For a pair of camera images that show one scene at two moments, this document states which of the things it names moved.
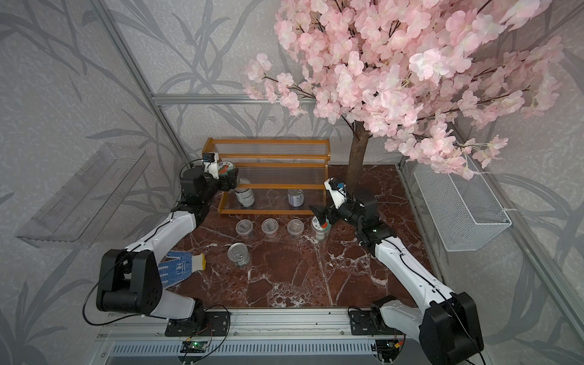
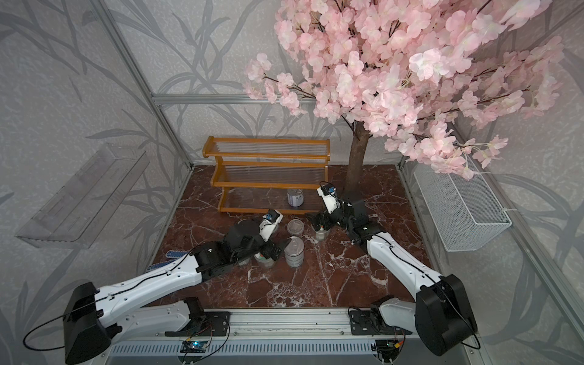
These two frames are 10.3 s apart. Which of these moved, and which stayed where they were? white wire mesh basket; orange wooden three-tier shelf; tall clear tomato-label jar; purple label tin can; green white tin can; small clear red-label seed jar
Moved: green white tin can; tall clear tomato-label jar
Stayed: small clear red-label seed jar; white wire mesh basket; orange wooden three-tier shelf; purple label tin can
